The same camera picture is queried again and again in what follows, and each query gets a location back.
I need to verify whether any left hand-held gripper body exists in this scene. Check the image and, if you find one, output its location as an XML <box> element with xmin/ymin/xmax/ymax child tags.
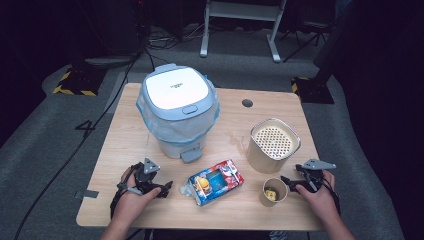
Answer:
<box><xmin>132</xmin><ymin>157</ymin><xmax>165</xmax><ymax>198</ymax></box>

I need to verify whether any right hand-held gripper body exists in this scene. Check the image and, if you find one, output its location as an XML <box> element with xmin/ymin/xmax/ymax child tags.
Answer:
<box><xmin>294</xmin><ymin>158</ymin><xmax>338</xmax><ymax>194</ymax></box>

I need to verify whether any brown paper cup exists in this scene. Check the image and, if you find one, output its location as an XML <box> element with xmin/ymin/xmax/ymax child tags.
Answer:
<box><xmin>259</xmin><ymin>177</ymin><xmax>289</xmax><ymax>208</ymax></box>

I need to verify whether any colourful snack packet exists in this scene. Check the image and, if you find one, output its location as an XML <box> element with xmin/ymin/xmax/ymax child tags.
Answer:
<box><xmin>179</xmin><ymin>158</ymin><xmax>245</xmax><ymax>208</ymax></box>

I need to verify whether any person's right hand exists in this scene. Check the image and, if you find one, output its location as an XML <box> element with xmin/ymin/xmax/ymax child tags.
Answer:
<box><xmin>294</xmin><ymin>169</ymin><xmax>342</xmax><ymax>224</ymax></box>

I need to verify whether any person's left hand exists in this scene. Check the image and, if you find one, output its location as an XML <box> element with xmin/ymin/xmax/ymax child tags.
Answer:
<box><xmin>111</xmin><ymin>166</ymin><xmax>163</xmax><ymax>230</ymax></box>

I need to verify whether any yellow food scrap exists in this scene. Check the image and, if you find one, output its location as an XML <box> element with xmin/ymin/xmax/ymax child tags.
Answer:
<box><xmin>264</xmin><ymin>188</ymin><xmax>280</xmax><ymax>202</ymax></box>

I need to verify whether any beige canister with perforated strainer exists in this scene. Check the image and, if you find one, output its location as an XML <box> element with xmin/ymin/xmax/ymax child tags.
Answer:
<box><xmin>245</xmin><ymin>117</ymin><xmax>302</xmax><ymax>175</ymax></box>

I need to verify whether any translucent blue bin liner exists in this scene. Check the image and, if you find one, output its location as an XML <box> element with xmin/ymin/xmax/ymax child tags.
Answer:
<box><xmin>135</xmin><ymin>77</ymin><xmax>221</xmax><ymax>147</ymax></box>

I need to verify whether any grey tape strip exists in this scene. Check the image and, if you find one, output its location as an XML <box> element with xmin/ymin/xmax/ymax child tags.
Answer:
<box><xmin>74</xmin><ymin>188</ymin><xmax>100</xmax><ymax>201</ymax></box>

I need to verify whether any black and yellow striped base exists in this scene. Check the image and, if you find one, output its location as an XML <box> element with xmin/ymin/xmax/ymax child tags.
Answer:
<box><xmin>290</xmin><ymin>75</ymin><xmax>336</xmax><ymax>105</ymax></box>
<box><xmin>52</xmin><ymin>68</ymin><xmax>102</xmax><ymax>97</ymax></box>

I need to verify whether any grey flat stand base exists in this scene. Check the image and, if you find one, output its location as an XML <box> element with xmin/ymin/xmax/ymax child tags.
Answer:
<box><xmin>84</xmin><ymin>54</ymin><xmax>142</xmax><ymax>69</ymax></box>

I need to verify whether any black tripod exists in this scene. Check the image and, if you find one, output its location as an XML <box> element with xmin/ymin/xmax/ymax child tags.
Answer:
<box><xmin>282</xmin><ymin>18</ymin><xmax>335</xmax><ymax>64</ymax></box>

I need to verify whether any white metal stand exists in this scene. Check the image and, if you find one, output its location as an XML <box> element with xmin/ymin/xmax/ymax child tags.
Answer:
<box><xmin>199</xmin><ymin>0</ymin><xmax>289</xmax><ymax>64</ymax></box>

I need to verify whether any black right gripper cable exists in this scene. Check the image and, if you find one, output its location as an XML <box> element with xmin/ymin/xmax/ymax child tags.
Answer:
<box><xmin>320</xmin><ymin>175</ymin><xmax>342</xmax><ymax>215</ymax></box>

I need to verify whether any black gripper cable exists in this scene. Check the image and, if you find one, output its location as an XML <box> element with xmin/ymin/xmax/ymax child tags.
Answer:
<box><xmin>109</xmin><ymin>162</ymin><xmax>143</xmax><ymax>219</ymax></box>
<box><xmin>320</xmin><ymin>175</ymin><xmax>342</xmax><ymax>215</ymax></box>

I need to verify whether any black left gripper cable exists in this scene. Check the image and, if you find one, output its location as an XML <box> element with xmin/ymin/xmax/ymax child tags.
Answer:
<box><xmin>109</xmin><ymin>162</ymin><xmax>143</xmax><ymax>219</ymax></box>

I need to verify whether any long black floor cable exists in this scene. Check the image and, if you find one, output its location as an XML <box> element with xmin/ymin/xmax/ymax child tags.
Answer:
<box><xmin>13</xmin><ymin>49</ymin><xmax>149</xmax><ymax>240</ymax></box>

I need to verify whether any bundle of floor cables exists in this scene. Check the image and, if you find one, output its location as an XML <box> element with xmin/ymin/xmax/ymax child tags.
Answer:
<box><xmin>146</xmin><ymin>23</ymin><xmax>204</xmax><ymax>52</ymax></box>

